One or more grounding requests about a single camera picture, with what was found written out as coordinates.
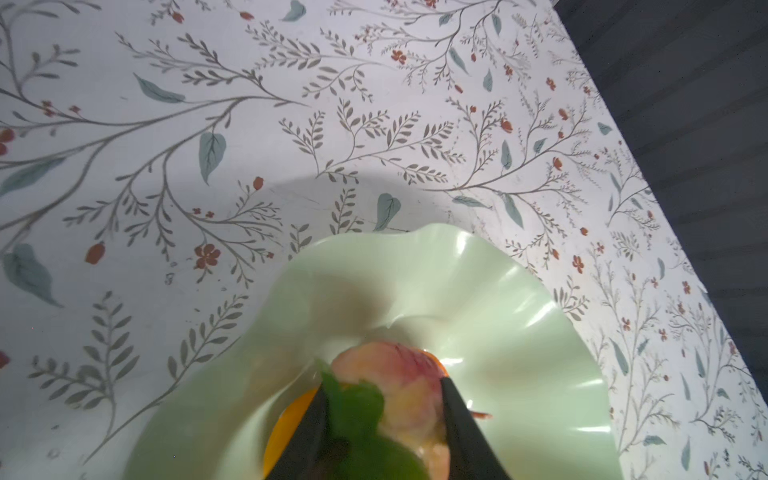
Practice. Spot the green wavy fruit bowl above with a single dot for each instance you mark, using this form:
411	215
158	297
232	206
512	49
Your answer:
507	345

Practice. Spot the red and yellow fake peach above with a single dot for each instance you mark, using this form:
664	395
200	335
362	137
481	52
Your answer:
409	381

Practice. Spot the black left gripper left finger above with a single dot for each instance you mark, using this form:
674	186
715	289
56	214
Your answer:
301	455

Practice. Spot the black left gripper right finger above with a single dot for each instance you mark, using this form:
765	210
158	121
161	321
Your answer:
471	457

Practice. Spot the small fake orange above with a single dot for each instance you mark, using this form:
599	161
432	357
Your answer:
292	416

